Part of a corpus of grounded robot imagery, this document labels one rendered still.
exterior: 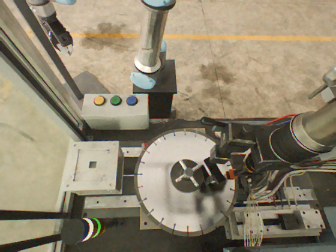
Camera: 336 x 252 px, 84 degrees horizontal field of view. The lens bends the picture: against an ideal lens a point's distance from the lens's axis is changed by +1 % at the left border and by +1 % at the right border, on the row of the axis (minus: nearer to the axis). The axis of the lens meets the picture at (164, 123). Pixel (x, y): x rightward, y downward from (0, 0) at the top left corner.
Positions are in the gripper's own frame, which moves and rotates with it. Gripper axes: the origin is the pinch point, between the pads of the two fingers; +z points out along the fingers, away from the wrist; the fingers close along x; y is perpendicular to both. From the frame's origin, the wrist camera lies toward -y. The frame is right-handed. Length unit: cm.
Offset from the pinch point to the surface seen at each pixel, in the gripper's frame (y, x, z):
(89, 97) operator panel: -27.1, 5.7, 1.2
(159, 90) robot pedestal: -35.1, -28.0, 16.3
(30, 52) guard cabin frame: -28.9, 13.9, -29.8
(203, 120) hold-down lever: -74, -7, -31
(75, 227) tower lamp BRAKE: -73, 27, -25
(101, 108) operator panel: -35.3, 4.9, 1.3
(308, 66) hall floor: -80, -226, 92
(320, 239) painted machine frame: -130, -29, 15
